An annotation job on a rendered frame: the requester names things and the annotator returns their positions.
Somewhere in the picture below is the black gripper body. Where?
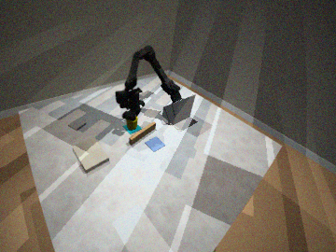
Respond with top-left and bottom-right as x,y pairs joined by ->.
122,100 -> 145,120

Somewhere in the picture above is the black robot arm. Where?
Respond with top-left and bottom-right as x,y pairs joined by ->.
116,46 -> 182,110

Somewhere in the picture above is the tan wooden bar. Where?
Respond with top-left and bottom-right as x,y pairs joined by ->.
129,121 -> 156,145

